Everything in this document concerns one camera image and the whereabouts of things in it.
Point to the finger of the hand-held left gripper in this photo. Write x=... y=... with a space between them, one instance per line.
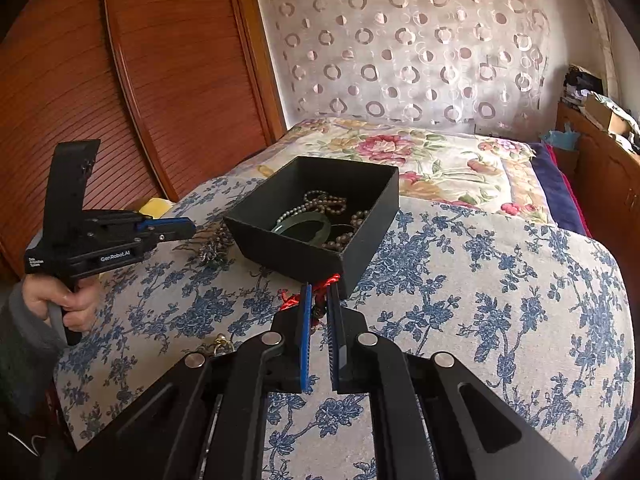
x=175 y=232
x=165 y=220

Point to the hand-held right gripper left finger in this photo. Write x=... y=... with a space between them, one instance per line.
x=304 y=340

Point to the white window curtain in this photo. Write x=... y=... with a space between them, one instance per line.
x=597 y=25

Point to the cardboard box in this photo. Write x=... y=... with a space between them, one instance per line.
x=597 y=112

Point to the green jade bangle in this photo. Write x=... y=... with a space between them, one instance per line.
x=320 y=232

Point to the circle patterned curtain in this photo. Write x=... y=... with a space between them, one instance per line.
x=400 y=60

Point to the pink floral quilt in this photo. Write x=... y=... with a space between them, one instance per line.
x=425 y=160

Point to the red blanket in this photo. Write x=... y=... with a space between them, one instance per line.
x=550 y=152

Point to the yellow cloth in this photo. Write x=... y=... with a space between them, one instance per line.
x=156 y=206

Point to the metal hair comb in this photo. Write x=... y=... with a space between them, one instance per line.
x=215 y=250

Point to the blue plastic bag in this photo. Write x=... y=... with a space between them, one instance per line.
x=560 y=139

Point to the pile of dark clothes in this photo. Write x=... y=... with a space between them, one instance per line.
x=580 y=85

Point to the blue floral bedsheet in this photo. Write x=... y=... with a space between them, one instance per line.
x=475 y=310

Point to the wooden wardrobe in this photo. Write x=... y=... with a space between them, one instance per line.
x=175 y=85

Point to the wooden cabinet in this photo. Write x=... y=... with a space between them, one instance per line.
x=605 y=175

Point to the navy blanket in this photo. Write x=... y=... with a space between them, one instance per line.
x=555 y=190

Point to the person's left hand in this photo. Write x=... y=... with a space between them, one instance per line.
x=82 y=305

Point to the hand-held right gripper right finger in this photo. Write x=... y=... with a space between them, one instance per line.
x=337 y=345

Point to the person's left forearm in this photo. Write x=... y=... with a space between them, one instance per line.
x=25 y=355

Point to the black box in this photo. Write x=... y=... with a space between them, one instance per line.
x=285 y=250

